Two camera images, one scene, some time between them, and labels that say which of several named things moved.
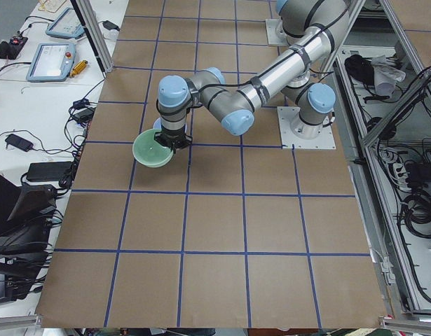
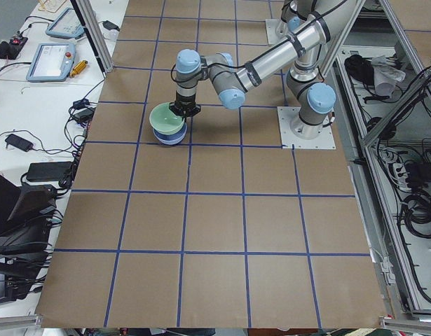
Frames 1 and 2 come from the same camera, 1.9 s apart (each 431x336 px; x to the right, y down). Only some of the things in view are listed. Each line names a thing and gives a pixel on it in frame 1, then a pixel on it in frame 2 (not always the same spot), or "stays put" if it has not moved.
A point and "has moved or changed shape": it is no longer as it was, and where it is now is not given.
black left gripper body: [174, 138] → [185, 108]
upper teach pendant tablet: [52, 61] stays put
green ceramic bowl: [148, 151] has moved or changed shape
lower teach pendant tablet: [66, 24] stays put
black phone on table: [19, 142] stays put
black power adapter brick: [110, 26] stays put
